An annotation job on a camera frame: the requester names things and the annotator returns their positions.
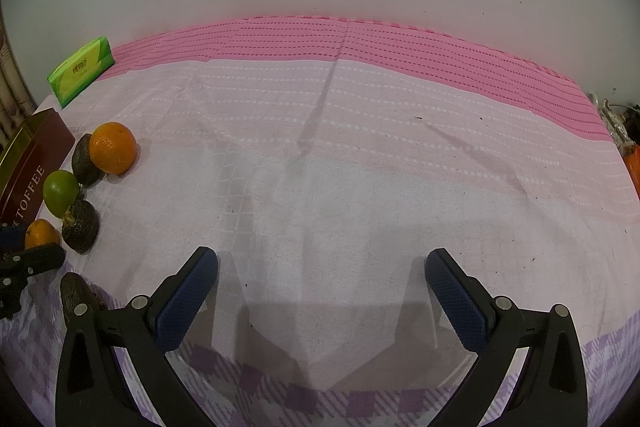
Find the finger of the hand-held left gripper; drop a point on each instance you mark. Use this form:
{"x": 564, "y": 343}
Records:
{"x": 11, "y": 236}
{"x": 35, "y": 259}

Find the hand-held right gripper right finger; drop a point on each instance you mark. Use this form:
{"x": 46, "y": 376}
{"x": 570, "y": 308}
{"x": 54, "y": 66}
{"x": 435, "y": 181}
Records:
{"x": 457, "y": 302}

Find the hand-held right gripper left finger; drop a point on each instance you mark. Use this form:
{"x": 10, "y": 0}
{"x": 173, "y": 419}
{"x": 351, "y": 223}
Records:
{"x": 185, "y": 302}

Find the orange tangerine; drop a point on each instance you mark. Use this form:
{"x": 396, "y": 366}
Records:
{"x": 114, "y": 148}
{"x": 41, "y": 234}

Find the dark brown round fruit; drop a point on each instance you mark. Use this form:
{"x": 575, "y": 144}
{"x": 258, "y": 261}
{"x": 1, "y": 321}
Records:
{"x": 80, "y": 227}
{"x": 75, "y": 289}
{"x": 82, "y": 164}

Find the green lime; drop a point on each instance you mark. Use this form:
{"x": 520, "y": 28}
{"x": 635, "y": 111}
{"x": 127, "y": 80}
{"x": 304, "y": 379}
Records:
{"x": 60, "y": 193}

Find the maroon tin box gold inside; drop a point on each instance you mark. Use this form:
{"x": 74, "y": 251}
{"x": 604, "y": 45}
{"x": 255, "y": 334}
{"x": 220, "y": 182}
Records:
{"x": 35, "y": 162}

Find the beige patterned curtain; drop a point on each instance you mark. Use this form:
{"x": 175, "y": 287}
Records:
{"x": 12, "y": 97}

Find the green tissue pack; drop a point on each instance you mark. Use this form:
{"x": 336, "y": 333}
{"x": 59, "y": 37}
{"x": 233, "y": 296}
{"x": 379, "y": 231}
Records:
{"x": 80, "y": 69}

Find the pink and purple checked tablecloth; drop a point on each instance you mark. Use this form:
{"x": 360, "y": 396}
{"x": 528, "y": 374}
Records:
{"x": 350, "y": 157}

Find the orange plastic bag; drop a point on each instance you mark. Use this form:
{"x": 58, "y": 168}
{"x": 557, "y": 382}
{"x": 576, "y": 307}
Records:
{"x": 634, "y": 172}

